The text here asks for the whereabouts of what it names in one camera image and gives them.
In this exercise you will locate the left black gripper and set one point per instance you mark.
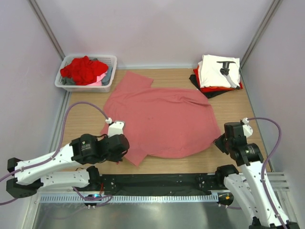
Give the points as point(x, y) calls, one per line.
point(117, 158)

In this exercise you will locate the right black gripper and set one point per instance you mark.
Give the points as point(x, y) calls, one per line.
point(218, 142)

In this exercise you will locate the pink t shirt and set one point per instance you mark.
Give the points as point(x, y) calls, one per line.
point(161, 122)

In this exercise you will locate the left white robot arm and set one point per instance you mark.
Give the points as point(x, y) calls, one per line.
point(72, 166)

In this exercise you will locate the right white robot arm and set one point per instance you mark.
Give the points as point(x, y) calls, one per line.
point(248, 180)

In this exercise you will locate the red folded t shirt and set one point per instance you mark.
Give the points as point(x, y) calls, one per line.
point(195, 71)

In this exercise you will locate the light pink garment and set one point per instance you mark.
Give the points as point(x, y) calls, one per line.
point(98, 80)

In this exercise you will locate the black folded t shirt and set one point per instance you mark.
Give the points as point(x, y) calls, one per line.
point(208, 94)

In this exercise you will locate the white folded printed t shirt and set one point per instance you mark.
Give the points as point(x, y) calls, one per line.
point(218, 71)

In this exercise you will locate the grey garment in basket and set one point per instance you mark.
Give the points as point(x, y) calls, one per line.
point(107, 77)

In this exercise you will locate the red crumpled t shirt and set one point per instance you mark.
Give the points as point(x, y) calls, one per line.
point(83, 70)

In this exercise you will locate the white plastic basket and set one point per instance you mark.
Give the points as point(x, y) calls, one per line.
point(77, 71)

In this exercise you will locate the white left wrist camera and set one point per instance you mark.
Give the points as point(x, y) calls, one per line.
point(114, 127)

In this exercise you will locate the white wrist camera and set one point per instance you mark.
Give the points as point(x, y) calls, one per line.
point(248, 131)
point(114, 127)

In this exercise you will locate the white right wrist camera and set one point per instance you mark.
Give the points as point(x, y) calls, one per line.
point(248, 131)

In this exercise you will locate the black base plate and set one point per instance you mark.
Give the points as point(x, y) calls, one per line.
point(161, 185)

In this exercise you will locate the grey cable duct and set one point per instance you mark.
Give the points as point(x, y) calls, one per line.
point(74, 198)

